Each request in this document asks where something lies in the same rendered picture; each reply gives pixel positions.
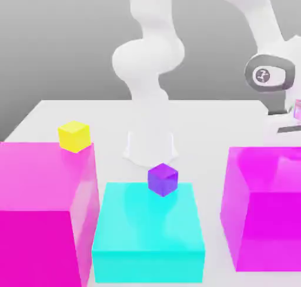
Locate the large cyan box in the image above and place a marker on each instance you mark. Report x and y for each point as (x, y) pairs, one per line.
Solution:
(148, 233)

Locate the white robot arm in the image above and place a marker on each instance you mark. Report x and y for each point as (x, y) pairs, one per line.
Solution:
(147, 56)

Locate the large magenta box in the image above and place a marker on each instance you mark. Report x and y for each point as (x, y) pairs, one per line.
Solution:
(268, 209)

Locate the small yellow cube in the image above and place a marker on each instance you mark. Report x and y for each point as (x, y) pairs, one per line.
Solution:
(74, 136)

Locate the large pink box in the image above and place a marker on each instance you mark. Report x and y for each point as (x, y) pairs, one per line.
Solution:
(37, 197)

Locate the small purple cube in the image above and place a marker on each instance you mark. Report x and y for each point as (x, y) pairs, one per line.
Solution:
(162, 180)

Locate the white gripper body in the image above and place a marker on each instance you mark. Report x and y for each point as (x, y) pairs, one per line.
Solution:
(285, 137)

